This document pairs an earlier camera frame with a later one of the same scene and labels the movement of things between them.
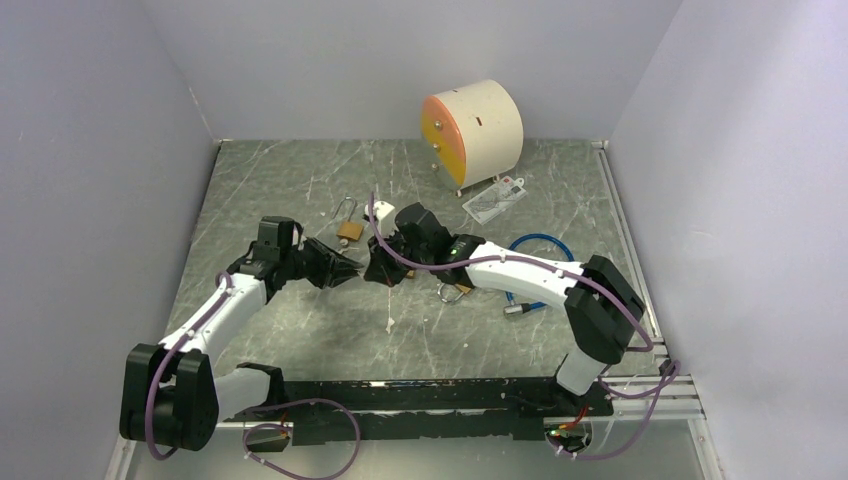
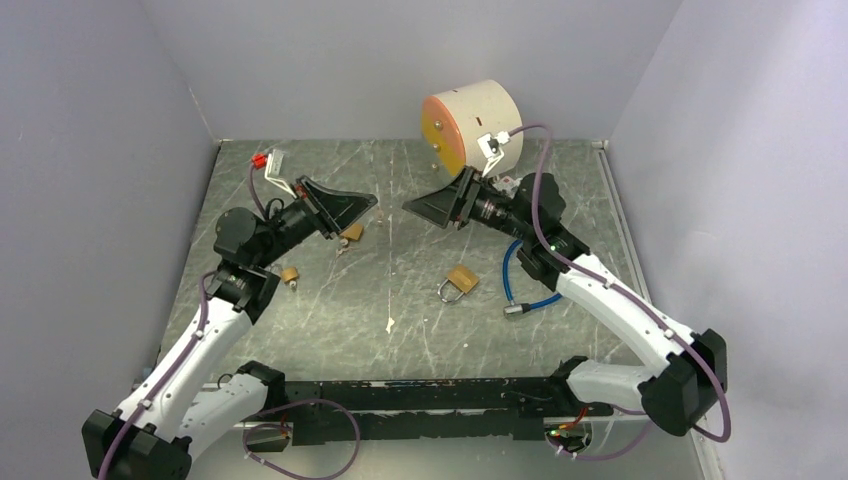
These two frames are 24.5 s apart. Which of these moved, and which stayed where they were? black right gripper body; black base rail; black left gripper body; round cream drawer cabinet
Moved: black right gripper body; black left gripper body
Stayed: round cream drawer cabinet; black base rail
